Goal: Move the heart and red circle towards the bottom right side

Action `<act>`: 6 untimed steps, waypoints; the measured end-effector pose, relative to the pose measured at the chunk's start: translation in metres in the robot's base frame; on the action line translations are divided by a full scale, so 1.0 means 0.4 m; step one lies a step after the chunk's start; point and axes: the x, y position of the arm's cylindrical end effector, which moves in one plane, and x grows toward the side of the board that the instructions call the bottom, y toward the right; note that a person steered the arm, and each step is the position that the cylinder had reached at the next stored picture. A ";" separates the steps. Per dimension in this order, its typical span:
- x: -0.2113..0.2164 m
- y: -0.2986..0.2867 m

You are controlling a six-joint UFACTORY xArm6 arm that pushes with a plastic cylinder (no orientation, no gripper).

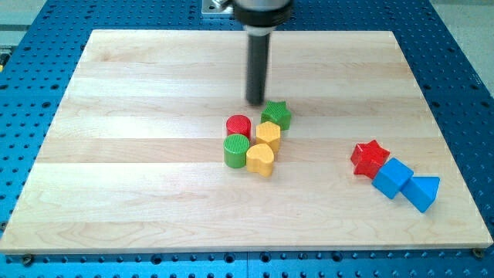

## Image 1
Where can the silver black robot tool mount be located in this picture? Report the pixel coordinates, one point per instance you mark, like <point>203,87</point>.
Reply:
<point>261,17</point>

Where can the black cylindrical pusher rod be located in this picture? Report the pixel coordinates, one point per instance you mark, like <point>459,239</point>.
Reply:
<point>256,70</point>

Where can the yellow heart block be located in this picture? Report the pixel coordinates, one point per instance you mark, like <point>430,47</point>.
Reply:
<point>260,159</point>

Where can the green star block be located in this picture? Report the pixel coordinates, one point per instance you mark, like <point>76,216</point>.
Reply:
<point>277,113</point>

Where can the red cylinder block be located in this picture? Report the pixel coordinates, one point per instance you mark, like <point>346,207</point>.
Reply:
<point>239,124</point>

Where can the yellow hexagon block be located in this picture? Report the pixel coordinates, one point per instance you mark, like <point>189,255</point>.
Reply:
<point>268,133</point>

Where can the green cylinder block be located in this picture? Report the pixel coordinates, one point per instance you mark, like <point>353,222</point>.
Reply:
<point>235,147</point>

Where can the red star block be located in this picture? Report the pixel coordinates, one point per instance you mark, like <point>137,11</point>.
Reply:
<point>368,158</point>

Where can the light wooden board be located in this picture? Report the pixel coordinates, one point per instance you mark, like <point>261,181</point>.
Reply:
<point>133,160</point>

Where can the blue cube block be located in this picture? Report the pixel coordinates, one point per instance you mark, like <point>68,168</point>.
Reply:
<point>392,177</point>

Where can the blue triangle block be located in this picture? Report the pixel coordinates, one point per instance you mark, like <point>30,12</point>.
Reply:
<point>421,191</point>

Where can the silver metal bracket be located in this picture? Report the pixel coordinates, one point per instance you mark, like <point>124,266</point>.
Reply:
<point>216,7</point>

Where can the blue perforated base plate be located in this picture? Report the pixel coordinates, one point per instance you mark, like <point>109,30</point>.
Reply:
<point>39,69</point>

